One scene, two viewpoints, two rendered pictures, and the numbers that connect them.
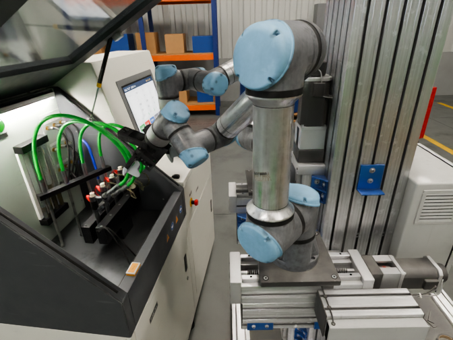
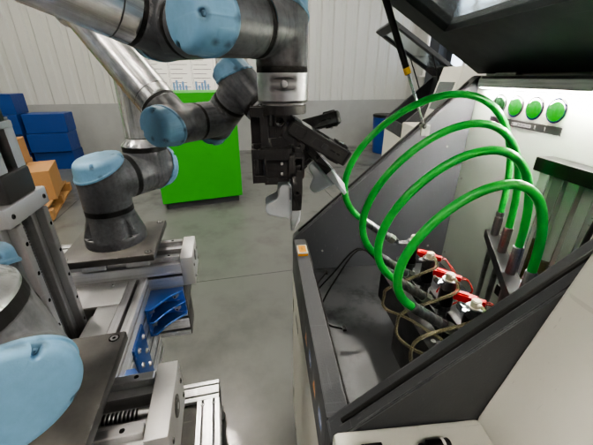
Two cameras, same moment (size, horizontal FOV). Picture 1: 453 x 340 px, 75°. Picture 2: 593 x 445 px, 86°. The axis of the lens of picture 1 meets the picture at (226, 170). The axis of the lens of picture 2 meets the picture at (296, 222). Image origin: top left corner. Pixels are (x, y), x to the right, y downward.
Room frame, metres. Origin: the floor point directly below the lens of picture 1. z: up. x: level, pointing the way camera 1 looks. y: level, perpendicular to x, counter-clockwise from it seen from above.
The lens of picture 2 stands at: (1.58, 0.10, 1.44)
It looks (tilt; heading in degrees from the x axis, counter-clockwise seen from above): 24 degrees down; 166
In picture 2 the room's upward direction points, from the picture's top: straight up
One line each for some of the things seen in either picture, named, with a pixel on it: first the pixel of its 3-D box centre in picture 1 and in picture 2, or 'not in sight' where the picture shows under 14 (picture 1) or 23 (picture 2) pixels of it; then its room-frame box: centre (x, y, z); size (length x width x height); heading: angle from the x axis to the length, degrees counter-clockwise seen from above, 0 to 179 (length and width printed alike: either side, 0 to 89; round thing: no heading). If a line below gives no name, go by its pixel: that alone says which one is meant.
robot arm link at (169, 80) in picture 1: (167, 81); (280, 28); (1.08, 0.20, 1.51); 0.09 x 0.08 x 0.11; 126
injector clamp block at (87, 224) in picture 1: (115, 218); (424, 338); (1.12, 0.51, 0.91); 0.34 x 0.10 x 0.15; 172
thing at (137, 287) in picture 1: (158, 245); (311, 320); (0.97, 0.29, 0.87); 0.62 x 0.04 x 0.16; 172
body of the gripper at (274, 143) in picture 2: not in sight; (278, 144); (1.08, 0.19, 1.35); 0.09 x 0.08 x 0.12; 82
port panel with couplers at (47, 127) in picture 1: (61, 145); not in sight; (1.28, 0.75, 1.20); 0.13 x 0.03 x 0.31; 172
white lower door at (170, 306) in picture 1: (172, 317); (304, 426); (0.97, 0.27, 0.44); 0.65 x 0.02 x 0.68; 172
